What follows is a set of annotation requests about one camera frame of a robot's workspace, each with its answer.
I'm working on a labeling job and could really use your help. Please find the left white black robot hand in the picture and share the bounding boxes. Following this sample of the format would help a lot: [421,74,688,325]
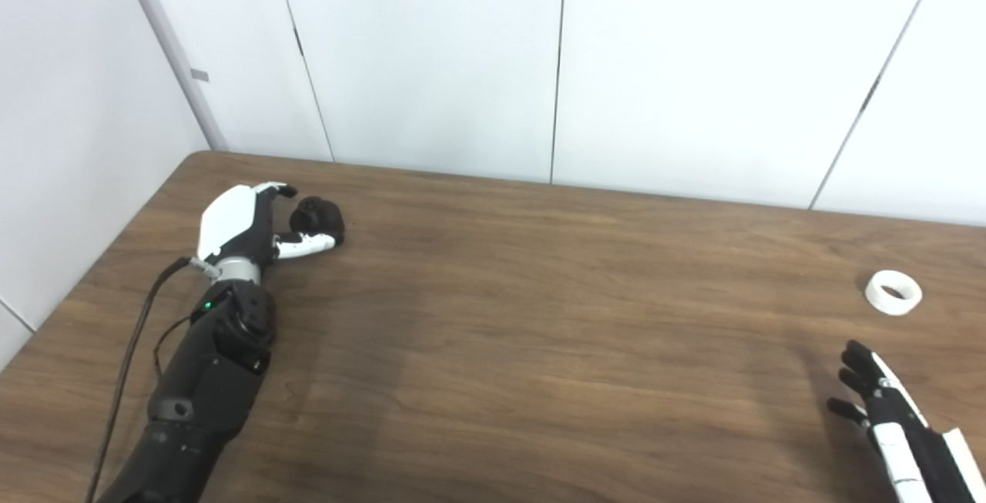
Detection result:
[196,182,337,265]

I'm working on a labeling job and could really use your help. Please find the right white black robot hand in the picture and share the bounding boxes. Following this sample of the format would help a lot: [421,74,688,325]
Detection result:
[827,340,986,503]

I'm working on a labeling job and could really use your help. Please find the round black plastic part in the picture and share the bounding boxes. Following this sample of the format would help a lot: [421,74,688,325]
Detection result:
[289,196,346,248]

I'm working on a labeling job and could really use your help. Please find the white plastic ring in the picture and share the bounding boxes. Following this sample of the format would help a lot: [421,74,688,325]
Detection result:
[864,270,924,317]

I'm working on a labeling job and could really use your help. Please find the left arm thin black wire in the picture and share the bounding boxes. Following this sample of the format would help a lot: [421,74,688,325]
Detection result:
[153,314,203,377]

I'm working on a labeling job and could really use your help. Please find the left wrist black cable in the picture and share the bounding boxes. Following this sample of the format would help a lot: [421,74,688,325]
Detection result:
[85,257,220,503]

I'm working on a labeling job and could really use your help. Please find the grey wall corner strip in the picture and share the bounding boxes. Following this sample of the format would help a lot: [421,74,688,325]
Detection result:
[114,0,230,153]

